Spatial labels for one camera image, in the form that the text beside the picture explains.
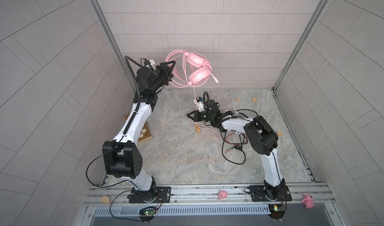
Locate pink headphones with cable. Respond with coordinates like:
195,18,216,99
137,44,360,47
165,49,221,138

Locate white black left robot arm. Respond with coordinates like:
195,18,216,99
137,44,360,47
101,56,176,202

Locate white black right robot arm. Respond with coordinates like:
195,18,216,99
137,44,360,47
187,92,292,202

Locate small printed wooden block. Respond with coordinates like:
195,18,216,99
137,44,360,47
195,124,201,133

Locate wooden folding chess board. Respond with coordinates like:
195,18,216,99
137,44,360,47
120,114,152,145

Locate pink pig toy centre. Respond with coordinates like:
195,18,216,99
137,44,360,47
218,190,228,200

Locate pink pig toy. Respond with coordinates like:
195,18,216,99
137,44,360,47
218,190,228,200
301,193,314,209

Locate left circuit board with led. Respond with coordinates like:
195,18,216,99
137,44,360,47
139,207,157,222

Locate circuit board with led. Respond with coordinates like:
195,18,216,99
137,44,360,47
139,207,157,222
268,205,286,220

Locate right circuit board with led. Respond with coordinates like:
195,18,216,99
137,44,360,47
268,205,286,220

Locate pink pig toy right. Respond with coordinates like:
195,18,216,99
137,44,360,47
301,193,314,209

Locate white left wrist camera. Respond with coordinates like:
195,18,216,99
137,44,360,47
146,59,156,71

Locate white black headphones with cable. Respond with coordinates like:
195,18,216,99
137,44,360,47
220,109,259,166

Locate beige wooden piece on rail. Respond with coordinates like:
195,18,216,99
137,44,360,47
100,196,111,204

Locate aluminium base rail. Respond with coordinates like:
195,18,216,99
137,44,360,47
79,182,346,226

